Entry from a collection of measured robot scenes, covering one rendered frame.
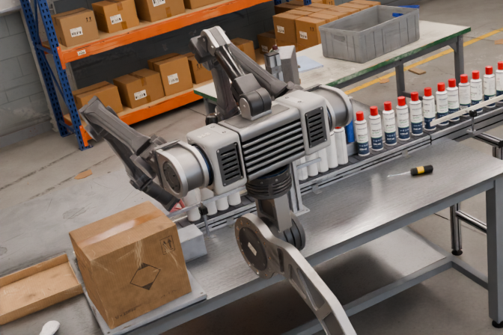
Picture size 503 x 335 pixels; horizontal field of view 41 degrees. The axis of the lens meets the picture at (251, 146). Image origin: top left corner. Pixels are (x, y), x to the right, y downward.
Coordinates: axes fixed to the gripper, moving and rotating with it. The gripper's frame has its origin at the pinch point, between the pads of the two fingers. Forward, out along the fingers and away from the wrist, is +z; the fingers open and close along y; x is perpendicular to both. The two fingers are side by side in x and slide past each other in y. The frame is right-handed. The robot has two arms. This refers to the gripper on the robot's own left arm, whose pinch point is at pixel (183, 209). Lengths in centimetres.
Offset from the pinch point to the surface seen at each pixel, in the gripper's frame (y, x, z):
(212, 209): -3.1, -6.8, 9.2
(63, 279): 1, 47, -23
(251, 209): -6.3, -15.9, 22.1
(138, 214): -25.1, 6.7, -29.5
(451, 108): -4, -108, 82
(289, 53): -12, -73, -12
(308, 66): 149, -108, 106
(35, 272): 13, 54, -28
